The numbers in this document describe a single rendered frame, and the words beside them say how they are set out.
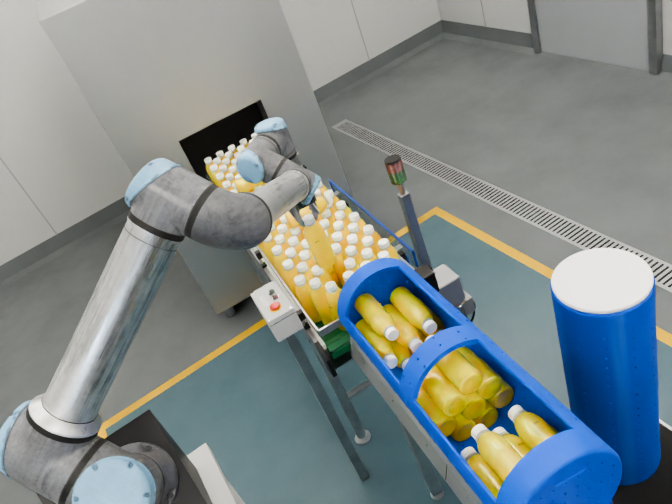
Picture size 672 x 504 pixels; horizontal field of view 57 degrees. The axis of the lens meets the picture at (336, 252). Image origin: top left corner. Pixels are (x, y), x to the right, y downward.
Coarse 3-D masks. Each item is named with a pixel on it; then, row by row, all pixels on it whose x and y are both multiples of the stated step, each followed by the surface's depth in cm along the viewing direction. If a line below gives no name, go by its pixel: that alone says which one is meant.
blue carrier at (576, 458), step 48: (384, 288) 197; (432, 288) 181; (432, 336) 158; (480, 336) 158; (528, 384) 141; (432, 432) 149; (576, 432) 127; (480, 480) 134; (528, 480) 122; (576, 480) 125
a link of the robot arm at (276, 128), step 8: (264, 120) 183; (272, 120) 181; (280, 120) 179; (256, 128) 179; (264, 128) 177; (272, 128) 177; (280, 128) 178; (272, 136) 177; (280, 136) 179; (288, 136) 182; (280, 144) 178; (288, 144) 182; (288, 152) 182; (296, 152) 186
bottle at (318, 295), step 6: (312, 288) 216; (318, 288) 215; (324, 288) 216; (312, 294) 216; (318, 294) 215; (324, 294) 216; (312, 300) 218; (318, 300) 216; (324, 300) 216; (318, 306) 218; (324, 306) 218; (318, 312) 221; (324, 312) 219; (330, 312) 220; (324, 318) 221; (330, 318) 221; (324, 324) 224
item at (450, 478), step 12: (360, 360) 210; (372, 372) 202; (384, 384) 195; (384, 396) 197; (396, 408) 190; (408, 420) 184; (420, 432) 178; (420, 444) 180; (432, 456) 174; (444, 468) 168; (456, 480) 163; (456, 492) 165; (468, 492) 158
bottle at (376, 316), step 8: (360, 296) 193; (368, 296) 192; (360, 304) 191; (368, 304) 189; (376, 304) 188; (360, 312) 190; (368, 312) 187; (376, 312) 185; (384, 312) 184; (368, 320) 186; (376, 320) 183; (384, 320) 182; (392, 320) 183; (376, 328) 182; (384, 328) 181; (384, 336) 183
